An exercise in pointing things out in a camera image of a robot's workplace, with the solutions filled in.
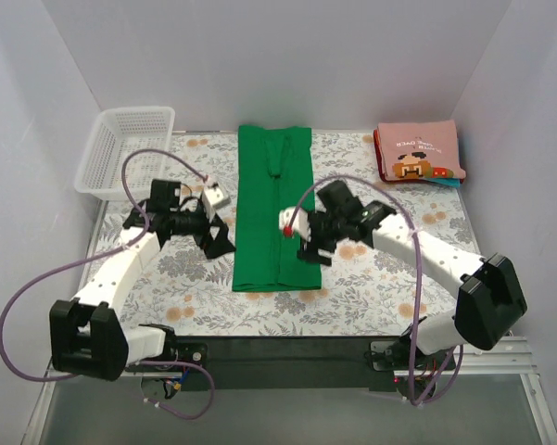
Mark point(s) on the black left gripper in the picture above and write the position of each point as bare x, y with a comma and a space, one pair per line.
208, 233

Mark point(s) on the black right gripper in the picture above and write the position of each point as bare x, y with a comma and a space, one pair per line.
312, 238

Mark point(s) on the green t shirt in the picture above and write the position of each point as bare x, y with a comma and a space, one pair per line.
274, 170

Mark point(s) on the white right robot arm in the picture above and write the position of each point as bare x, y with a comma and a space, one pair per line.
488, 294

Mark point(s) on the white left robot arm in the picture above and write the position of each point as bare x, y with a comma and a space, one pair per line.
85, 331

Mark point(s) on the floral table mat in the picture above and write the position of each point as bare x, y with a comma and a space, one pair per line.
364, 291

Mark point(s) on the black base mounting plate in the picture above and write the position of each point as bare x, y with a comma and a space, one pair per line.
282, 362

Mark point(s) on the red folded t shirt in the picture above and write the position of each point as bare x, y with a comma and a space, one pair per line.
379, 158

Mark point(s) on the white plastic basket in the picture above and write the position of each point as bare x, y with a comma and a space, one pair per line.
116, 134

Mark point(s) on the blue folded t shirt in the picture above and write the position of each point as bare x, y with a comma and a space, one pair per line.
450, 182

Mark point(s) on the pink folded t shirt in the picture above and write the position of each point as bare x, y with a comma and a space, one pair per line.
413, 151

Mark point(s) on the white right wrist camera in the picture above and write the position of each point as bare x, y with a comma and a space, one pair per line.
291, 224

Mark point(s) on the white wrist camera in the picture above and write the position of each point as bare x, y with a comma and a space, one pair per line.
214, 198
291, 224

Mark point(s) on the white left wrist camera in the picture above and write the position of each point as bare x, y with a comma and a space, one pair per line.
214, 198

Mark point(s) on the aluminium rail frame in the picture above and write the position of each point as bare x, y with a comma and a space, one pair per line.
495, 398

